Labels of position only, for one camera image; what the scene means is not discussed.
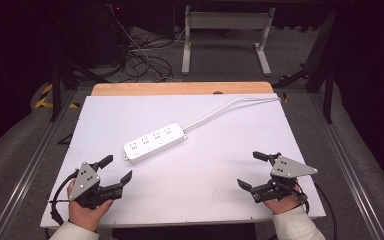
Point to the white power strip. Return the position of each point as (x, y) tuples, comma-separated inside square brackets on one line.
[(155, 142)]

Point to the black metal stand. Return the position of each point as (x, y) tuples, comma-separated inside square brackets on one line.
[(328, 96), (56, 93)]

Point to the white desk frame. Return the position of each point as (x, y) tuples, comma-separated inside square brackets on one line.
[(226, 20)]

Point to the aluminium floor rail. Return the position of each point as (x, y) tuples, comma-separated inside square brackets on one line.
[(23, 176), (350, 170)]

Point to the person's right hand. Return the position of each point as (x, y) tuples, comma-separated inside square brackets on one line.
[(282, 206)]

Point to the yellow black hazard tape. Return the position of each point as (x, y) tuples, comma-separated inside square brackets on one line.
[(46, 90)]

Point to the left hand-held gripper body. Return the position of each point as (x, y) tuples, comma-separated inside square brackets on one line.
[(84, 180)]

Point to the person's left hand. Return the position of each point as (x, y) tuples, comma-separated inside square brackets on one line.
[(84, 215)]

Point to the wooden table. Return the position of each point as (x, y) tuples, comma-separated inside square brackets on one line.
[(180, 88)]

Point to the white table board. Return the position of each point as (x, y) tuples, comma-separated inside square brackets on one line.
[(196, 180)]

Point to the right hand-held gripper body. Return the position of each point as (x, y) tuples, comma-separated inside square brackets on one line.
[(288, 169)]

